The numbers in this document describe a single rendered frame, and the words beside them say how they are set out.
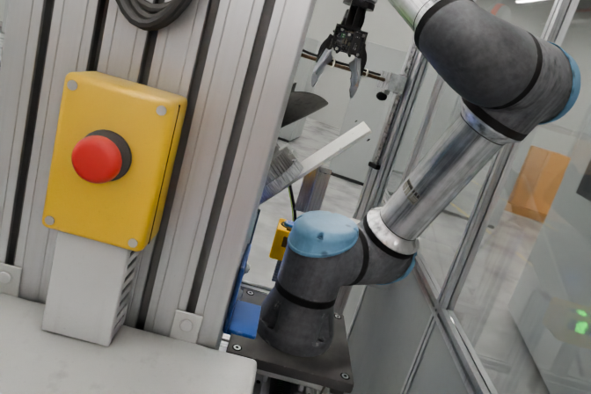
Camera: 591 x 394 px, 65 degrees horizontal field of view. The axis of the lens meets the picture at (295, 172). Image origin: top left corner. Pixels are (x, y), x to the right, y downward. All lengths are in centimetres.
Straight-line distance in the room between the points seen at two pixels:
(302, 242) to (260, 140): 41
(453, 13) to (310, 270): 46
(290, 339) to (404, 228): 28
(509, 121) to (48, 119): 59
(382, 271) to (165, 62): 60
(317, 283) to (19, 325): 48
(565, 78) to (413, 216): 31
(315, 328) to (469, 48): 52
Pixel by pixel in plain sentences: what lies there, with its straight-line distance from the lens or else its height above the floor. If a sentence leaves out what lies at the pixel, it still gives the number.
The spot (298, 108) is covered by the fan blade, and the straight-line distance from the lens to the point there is 164.
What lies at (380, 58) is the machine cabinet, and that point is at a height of 187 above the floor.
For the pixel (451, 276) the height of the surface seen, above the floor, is 109.
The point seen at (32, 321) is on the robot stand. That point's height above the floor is 123.
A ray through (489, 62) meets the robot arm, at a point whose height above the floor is 159.
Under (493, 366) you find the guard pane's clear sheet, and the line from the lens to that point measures 111.
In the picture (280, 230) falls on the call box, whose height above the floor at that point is 107.
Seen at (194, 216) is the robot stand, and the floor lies 136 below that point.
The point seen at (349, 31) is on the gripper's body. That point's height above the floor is 161.
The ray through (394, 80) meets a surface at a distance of 195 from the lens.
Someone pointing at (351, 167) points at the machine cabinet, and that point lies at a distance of 708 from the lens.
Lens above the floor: 152
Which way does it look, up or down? 13 degrees down
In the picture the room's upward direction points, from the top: 16 degrees clockwise
